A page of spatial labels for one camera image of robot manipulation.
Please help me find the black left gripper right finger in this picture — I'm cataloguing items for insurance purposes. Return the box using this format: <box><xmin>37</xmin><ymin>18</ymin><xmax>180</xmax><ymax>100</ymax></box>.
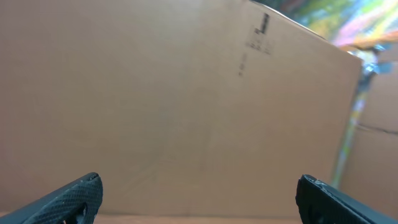
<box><xmin>295</xmin><ymin>174</ymin><xmax>397</xmax><ymax>224</ymax></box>

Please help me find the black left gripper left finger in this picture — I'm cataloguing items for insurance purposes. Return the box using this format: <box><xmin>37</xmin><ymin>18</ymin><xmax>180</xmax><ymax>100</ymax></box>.
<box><xmin>1</xmin><ymin>172</ymin><xmax>103</xmax><ymax>224</ymax></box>

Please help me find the large brown cardboard box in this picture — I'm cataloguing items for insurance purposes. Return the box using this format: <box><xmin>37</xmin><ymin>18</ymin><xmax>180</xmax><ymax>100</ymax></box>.
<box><xmin>1</xmin><ymin>0</ymin><xmax>361</xmax><ymax>219</ymax></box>

